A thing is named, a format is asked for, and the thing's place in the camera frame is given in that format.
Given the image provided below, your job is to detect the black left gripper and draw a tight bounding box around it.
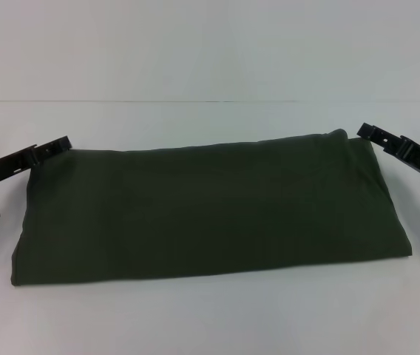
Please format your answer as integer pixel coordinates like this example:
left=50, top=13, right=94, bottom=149
left=0, top=135, right=72, bottom=186

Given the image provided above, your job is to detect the dark green shirt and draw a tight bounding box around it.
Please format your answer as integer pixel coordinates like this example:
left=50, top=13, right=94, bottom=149
left=10, top=127, right=414, bottom=288

